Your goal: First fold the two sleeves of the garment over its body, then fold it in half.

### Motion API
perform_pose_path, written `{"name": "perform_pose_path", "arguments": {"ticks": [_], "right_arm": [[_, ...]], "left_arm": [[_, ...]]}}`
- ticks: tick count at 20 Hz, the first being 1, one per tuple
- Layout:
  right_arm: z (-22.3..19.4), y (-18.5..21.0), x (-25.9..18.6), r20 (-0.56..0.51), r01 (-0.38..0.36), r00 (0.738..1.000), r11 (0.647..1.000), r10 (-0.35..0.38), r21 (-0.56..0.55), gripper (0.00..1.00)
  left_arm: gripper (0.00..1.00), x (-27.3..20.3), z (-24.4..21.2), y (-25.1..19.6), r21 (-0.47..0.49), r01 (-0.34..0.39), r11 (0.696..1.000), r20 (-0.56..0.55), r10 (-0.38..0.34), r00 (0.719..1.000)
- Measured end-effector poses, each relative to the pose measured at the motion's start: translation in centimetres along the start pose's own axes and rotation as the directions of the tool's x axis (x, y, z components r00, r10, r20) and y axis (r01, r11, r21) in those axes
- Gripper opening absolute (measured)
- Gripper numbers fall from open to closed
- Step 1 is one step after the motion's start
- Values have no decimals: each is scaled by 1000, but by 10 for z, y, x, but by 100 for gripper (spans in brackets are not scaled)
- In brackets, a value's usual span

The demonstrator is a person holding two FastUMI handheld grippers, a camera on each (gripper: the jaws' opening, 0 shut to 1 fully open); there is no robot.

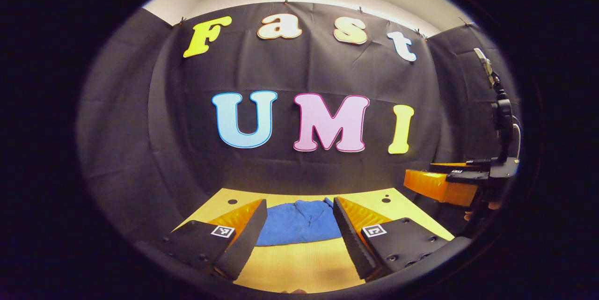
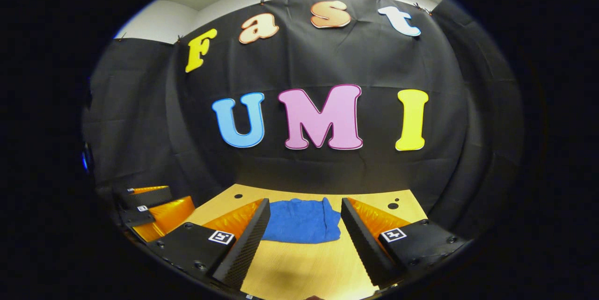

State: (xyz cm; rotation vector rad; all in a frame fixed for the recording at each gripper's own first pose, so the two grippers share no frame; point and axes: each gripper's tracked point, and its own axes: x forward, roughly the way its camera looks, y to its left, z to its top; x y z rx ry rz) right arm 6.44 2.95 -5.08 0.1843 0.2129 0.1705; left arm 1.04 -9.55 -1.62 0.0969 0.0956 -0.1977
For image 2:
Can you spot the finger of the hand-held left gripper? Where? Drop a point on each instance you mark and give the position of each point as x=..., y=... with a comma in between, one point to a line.
x=149, y=197
x=168, y=218

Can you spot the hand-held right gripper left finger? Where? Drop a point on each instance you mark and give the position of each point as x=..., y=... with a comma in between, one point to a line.
x=245, y=248

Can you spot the black backdrop cloth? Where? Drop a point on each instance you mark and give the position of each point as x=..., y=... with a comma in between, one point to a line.
x=327, y=61

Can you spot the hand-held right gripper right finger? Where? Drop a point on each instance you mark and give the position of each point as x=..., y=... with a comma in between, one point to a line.
x=362, y=248

